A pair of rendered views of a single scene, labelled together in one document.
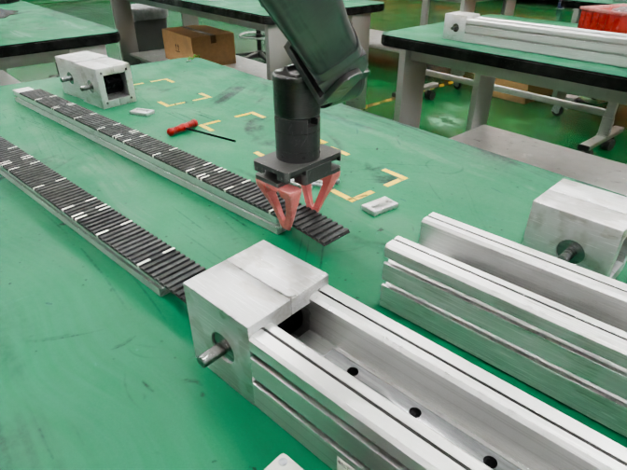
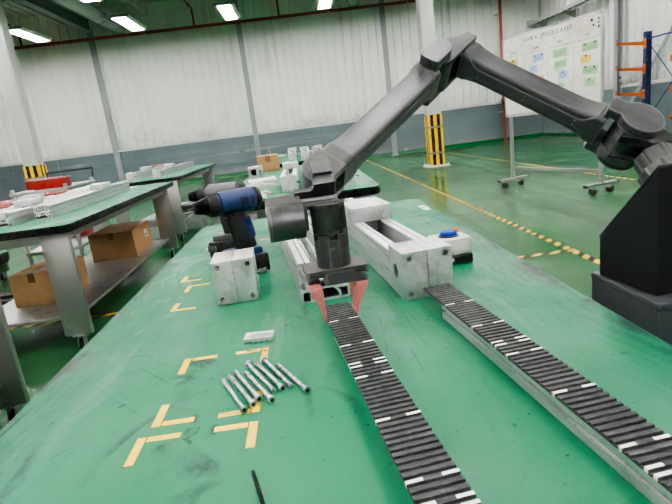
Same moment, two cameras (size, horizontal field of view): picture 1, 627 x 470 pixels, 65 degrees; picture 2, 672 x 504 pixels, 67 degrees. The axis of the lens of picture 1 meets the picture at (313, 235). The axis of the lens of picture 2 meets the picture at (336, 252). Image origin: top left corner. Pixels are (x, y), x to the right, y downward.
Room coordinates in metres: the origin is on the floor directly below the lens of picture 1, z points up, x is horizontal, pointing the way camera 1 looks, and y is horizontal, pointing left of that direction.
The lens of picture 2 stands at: (1.22, 0.53, 1.12)
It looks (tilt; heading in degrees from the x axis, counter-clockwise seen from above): 14 degrees down; 219
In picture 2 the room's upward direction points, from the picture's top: 7 degrees counter-clockwise
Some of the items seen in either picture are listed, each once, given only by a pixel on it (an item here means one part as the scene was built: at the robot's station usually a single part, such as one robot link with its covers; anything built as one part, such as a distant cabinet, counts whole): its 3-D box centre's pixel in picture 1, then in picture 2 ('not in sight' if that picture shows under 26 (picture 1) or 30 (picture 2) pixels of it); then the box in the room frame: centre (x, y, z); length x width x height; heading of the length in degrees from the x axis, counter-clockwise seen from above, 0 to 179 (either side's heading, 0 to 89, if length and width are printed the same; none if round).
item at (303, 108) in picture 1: (299, 91); (324, 217); (0.60, 0.02, 0.98); 0.07 x 0.06 x 0.07; 137
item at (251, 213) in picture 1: (117, 139); not in sight; (0.93, 0.39, 0.79); 0.96 x 0.04 x 0.03; 47
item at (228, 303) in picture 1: (250, 324); (426, 266); (0.35, 0.06, 0.83); 0.12 x 0.09 x 0.10; 137
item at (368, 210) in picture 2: not in sight; (365, 214); (0.06, -0.28, 0.87); 0.16 x 0.11 x 0.07; 47
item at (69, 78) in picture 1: (80, 76); not in sight; (1.32, 0.61, 0.83); 0.11 x 0.10 x 0.10; 141
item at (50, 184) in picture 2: not in sight; (65, 218); (-1.33, -5.21, 0.50); 1.03 x 0.55 x 1.01; 46
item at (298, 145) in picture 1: (298, 141); (332, 253); (0.59, 0.02, 0.92); 0.10 x 0.07 x 0.07; 136
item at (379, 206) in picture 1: (380, 206); (259, 336); (0.67, -0.10, 0.78); 0.05 x 0.03 x 0.01; 126
